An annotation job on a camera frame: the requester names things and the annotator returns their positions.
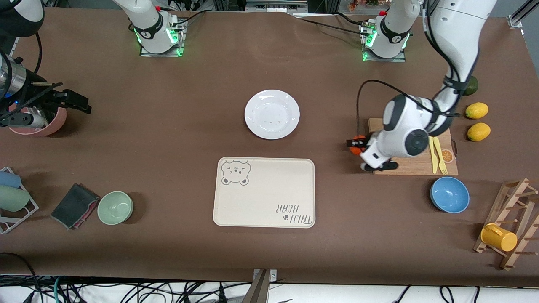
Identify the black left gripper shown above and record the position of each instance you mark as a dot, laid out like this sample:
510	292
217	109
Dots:
365	142

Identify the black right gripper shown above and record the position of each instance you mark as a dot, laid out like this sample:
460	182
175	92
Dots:
37	96

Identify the orange fruit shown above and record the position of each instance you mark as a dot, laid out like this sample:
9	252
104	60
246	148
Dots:
357	152

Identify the white round plate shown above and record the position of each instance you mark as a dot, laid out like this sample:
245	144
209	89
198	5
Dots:
272	114

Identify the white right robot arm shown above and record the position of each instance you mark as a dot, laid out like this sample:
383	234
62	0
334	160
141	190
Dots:
147	25

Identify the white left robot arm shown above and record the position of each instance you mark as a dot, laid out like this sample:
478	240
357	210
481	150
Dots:
408	122

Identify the pink bowl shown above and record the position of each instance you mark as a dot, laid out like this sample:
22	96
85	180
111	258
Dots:
50	126

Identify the wooden cutting board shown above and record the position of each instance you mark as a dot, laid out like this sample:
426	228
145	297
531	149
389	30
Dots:
421	166

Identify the yellow plastic knife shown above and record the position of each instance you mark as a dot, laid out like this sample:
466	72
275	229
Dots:
433	162

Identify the yellow plastic fork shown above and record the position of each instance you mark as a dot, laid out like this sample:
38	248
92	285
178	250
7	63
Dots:
441	162

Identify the small orange slice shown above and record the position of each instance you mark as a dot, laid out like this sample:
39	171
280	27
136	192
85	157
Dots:
447	156

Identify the cream tray with bear print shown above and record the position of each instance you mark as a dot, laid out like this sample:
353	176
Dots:
269	189

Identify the light blue cup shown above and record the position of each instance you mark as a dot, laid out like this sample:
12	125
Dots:
8	179

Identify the blue bowl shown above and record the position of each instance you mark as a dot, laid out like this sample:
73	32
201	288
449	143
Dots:
449	194

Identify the dark grey folded cloth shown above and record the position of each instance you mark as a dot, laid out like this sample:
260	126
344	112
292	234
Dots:
73	206

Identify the pale green cup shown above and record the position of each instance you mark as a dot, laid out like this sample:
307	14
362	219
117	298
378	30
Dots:
12	198

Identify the pale green bowl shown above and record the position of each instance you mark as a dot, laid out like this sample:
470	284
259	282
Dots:
115	208

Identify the yellow lemon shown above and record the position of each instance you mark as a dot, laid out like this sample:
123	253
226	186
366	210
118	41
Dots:
478	131
476	110

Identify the dark green lime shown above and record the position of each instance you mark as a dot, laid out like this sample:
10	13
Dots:
473	86

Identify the wooden mug rack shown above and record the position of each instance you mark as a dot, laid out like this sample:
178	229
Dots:
511	198

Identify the yellow mug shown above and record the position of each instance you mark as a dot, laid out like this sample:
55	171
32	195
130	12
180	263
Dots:
499	238

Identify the aluminium corner profile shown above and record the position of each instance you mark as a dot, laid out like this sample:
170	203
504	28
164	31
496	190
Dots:
520	14

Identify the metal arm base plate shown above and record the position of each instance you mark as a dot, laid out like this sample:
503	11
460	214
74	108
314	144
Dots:
162	54
383	59

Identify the aluminium frame rail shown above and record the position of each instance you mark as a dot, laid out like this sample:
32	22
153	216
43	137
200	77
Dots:
273	5

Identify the aluminium mount post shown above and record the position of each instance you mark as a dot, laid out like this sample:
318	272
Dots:
262	290

